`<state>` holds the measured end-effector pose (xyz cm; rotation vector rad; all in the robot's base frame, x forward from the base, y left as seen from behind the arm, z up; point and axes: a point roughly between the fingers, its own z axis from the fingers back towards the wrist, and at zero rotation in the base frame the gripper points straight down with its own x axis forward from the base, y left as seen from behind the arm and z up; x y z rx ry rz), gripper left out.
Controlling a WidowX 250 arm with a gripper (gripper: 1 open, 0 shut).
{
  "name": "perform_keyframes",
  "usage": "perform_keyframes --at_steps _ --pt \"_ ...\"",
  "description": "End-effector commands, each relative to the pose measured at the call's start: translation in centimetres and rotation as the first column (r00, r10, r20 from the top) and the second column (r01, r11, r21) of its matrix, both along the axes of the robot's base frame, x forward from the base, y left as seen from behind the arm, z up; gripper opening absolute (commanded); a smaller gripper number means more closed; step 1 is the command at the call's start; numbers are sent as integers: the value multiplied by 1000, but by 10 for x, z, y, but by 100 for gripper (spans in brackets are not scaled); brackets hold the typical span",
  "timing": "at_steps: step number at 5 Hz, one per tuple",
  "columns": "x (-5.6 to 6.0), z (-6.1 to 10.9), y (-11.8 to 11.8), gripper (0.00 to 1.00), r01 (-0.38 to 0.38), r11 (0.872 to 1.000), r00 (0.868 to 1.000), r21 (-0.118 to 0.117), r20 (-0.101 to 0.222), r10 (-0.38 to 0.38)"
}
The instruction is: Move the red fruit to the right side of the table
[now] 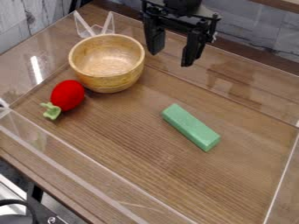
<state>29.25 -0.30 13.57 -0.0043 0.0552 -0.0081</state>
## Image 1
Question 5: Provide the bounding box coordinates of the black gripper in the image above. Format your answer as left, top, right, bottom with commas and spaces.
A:
142, 0, 222, 67

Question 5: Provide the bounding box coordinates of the red plush fruit green stem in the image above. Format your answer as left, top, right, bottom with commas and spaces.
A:
41, 80, 84, 120

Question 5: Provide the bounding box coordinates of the wooden bowl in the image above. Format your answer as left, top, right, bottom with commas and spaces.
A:
68, 34, 146, 93

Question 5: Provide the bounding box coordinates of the green rectangular block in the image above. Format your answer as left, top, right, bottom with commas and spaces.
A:
162, 104, 220, 151

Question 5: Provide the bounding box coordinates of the clear acrylic tray enclosure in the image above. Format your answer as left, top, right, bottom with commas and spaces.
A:
0, 17, 299, 224

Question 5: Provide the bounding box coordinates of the black table leg bracket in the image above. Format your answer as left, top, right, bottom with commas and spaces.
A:
27, 182, 80, 224

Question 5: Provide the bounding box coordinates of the black cable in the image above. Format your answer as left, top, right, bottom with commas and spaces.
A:
0, 199, 40, 224

